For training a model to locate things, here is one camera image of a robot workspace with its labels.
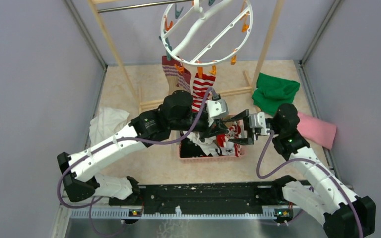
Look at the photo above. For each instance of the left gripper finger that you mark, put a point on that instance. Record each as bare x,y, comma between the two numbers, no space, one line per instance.
242,116
215,130

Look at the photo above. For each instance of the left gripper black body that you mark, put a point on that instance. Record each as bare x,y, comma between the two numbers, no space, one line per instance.
216,121

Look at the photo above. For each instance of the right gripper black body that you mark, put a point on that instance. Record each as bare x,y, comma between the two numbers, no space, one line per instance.
249,132

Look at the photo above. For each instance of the red white striped sock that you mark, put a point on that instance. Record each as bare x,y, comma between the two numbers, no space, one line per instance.
200,85

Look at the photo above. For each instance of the beige purple striped sock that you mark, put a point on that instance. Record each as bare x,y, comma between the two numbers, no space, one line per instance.
184,81

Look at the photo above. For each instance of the white round clip hanger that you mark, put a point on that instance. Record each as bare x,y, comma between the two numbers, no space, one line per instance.
208,31

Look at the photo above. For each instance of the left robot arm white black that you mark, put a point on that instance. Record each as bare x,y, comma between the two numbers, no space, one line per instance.
81,178

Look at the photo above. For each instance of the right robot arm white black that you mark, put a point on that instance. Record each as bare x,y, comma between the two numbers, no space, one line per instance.
341,212

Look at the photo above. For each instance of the orange clip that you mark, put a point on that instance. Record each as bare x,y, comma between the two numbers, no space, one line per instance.
199,71
213,71
179,68

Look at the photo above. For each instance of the white black sock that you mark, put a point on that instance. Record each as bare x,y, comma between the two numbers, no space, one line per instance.
209,147

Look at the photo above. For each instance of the pink plastic basket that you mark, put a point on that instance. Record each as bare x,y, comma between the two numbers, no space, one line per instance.
188,153

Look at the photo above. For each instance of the green cloth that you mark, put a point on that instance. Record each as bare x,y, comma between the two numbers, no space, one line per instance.
272,91

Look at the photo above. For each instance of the pink cloth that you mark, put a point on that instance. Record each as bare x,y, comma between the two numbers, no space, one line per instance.
316,130

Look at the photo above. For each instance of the white cloth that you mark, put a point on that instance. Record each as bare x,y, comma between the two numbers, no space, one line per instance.
106,123

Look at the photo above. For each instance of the metal rack rod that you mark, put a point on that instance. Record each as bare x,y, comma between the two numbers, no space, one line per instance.
129,7

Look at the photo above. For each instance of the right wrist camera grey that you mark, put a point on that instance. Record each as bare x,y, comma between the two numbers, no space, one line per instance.
257,123

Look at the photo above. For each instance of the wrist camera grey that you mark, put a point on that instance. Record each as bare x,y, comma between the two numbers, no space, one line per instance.
257,123
217,108

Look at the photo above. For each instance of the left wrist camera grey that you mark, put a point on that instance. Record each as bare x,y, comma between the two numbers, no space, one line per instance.
217,108

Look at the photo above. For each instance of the wooden drying rack frame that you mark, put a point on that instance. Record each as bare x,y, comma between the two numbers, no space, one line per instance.
167,29

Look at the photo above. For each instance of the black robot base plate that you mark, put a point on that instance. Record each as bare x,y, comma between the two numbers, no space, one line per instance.
204,199

